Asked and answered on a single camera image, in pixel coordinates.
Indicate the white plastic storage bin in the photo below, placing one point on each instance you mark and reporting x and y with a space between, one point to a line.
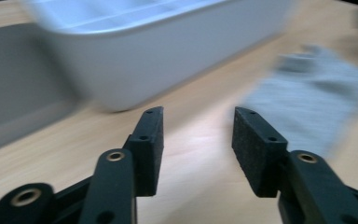
155 59

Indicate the grey sock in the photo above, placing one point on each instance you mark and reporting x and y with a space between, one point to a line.
310 99

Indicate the grey flat mat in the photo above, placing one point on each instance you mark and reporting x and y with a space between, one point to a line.
15 81

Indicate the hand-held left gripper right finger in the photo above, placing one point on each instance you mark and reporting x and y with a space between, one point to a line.
254 155

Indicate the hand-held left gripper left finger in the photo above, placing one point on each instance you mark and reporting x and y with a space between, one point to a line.
146 155

